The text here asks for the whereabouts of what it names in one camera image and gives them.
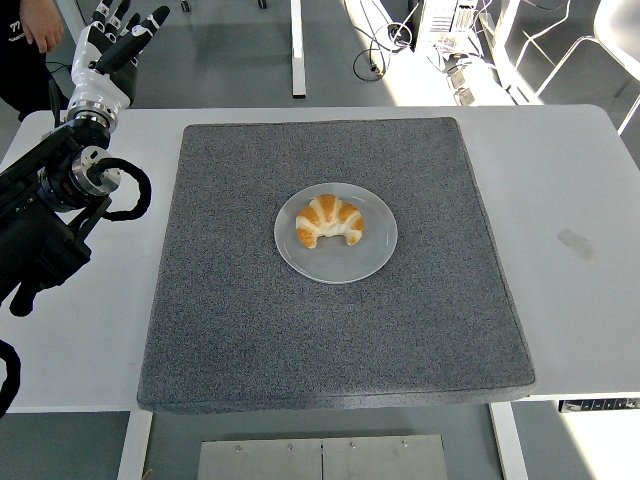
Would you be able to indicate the person's hand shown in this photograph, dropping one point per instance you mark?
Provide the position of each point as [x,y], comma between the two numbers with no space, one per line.
[42,27]

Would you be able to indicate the croissant bread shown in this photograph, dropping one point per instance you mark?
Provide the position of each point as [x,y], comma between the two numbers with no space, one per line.
[327,210]

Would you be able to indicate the grey fabric mat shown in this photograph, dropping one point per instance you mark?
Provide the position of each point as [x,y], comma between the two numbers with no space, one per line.
[325,340]

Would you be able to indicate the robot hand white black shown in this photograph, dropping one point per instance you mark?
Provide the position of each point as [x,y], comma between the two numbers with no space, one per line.
[92,85]

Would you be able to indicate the white equipment box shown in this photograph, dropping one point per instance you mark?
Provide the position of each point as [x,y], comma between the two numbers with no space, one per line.
[445,22]

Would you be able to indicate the person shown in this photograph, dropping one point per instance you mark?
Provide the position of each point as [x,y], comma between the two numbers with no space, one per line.
[20,70]

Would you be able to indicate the white power strip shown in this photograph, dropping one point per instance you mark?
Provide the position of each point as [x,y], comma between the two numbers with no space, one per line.
[467,82]

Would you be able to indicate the grey metal plate with screws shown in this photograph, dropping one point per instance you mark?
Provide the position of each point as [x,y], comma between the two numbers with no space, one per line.
[385,460]
[260,460]

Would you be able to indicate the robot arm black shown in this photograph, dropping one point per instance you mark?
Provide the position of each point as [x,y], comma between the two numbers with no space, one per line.
[35,235]

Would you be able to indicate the table height control panel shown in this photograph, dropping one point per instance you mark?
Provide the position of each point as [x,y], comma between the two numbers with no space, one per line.
[600,405]

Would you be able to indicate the clear tape patch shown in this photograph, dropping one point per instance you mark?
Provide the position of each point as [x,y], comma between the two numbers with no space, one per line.
[577,245]

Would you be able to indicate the round grey-white plate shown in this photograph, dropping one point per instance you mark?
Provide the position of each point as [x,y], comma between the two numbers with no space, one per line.
[345,262]

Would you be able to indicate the white slanted background table leg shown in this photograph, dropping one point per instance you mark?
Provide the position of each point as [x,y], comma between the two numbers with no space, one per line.
[75,10]

